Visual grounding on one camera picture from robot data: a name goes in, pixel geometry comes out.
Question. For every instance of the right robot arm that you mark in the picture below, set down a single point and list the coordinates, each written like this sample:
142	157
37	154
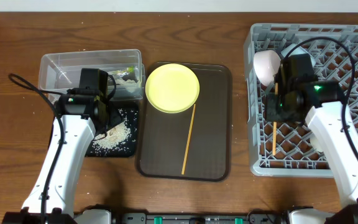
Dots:
328	118

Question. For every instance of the black plastic bin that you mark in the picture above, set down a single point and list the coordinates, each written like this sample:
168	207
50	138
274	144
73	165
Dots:
86	129

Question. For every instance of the small white green cup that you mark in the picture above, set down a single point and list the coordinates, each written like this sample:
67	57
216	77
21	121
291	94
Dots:
315	144

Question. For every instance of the grey plastic dishwasher rack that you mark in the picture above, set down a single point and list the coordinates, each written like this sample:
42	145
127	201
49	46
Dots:
328	44

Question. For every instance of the spilled rice pile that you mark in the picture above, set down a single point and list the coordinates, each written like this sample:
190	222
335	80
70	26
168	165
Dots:
121	141

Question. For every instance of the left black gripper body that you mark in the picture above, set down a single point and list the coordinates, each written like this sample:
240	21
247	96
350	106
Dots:
112	117

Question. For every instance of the dark brown serving tray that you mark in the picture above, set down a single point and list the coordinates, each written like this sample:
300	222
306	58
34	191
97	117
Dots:
162	140

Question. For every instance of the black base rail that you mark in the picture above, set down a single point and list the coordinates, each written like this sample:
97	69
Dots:
197	218

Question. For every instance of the yellow round plate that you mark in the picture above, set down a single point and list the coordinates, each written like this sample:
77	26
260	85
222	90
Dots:
172	88

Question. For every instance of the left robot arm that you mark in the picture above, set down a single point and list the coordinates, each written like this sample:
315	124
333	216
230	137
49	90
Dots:
52	198

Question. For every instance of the green snack wrapper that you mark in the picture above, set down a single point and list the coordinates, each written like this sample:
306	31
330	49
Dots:
125	76

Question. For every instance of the wooden chopstick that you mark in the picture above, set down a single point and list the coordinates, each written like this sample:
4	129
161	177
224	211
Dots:
188	140
274	142

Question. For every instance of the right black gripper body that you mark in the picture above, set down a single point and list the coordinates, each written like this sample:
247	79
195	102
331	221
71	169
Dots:
278	112

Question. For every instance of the light blue bowl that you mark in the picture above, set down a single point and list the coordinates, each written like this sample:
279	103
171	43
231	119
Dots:
297	51

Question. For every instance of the clear plastic bin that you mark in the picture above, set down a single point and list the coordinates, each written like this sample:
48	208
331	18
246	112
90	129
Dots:
61	71

